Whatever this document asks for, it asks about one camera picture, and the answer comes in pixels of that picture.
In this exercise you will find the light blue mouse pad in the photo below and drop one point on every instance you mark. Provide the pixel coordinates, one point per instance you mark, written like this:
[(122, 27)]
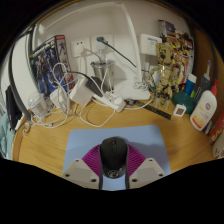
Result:
[(146, 138)]

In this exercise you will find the colourful comic print box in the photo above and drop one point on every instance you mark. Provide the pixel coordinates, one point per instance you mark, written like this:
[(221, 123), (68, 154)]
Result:
[(185, 43)]

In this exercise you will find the white power strip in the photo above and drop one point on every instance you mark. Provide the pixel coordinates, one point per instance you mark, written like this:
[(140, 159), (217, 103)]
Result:
[(111, 101)]

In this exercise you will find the tan tree figure model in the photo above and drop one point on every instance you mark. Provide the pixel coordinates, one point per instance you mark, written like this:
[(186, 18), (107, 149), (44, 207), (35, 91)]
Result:
[(165, 71)]

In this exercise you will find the teal quilt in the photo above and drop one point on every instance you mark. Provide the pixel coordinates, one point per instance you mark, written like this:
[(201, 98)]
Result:
[(5, 136)]

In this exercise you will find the black computer mouse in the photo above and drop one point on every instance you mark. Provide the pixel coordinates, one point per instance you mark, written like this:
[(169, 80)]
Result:
[(113, 155)]

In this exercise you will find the black bottle white nozzle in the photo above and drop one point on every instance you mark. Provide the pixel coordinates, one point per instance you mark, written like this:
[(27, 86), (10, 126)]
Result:
[(203, 83)]

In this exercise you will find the clear lidded plastic cup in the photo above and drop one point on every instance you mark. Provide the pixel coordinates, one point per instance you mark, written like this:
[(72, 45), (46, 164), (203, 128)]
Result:
[(38, 105)]

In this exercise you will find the black hanging bag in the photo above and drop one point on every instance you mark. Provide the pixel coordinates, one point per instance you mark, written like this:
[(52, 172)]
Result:
[(12, 108)]

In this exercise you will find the white lotion pump bottle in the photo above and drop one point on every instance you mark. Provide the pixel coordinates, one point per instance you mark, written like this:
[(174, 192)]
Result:
[(203, 111)]

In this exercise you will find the small white square clock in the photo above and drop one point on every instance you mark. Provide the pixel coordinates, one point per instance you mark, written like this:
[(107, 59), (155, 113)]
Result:
[(180, 110)]

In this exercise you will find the white cube charger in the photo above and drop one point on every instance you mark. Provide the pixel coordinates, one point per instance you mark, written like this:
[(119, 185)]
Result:
[(57, 98)]

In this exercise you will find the robot model kit box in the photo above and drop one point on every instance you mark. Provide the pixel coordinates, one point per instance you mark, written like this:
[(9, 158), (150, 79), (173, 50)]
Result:
[(46, 63)]

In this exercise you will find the white wall device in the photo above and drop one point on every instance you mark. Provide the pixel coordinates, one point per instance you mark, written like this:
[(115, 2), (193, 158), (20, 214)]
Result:
[(150, 44)]

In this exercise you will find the large white adapter block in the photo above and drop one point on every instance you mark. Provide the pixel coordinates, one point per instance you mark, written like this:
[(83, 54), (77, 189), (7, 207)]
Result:
[(80, 93)]

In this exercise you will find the white wall socket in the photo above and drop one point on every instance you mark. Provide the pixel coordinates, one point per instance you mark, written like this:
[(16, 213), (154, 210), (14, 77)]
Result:
[(80, 46), (106, 48)]

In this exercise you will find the black power adapter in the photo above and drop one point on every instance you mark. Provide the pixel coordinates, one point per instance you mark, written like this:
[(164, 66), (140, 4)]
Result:
[(93, 86)]

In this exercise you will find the black ruler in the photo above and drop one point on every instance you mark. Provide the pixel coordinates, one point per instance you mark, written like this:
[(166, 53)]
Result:
[(155, 111)]

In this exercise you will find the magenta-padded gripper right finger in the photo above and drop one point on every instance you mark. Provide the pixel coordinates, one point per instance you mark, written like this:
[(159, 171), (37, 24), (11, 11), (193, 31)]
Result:
[(148, 171)]

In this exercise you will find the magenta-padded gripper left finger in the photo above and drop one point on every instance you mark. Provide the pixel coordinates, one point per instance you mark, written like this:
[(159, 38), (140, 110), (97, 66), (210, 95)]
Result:
[(78, 171)]

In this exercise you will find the grey metal desk frame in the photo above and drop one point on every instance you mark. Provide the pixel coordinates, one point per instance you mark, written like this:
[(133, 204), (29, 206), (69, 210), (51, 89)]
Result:
[(11, 66)]

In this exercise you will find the dark green round bowl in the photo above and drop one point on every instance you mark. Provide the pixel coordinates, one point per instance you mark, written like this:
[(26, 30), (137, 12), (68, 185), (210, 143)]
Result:
[(185, 99)]

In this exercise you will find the red snack can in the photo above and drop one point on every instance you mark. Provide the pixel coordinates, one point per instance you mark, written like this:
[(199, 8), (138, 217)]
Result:
[(217, 128)]

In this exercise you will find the white mug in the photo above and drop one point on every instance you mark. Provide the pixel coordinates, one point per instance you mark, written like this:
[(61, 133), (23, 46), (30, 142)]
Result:
[(220, 146)]

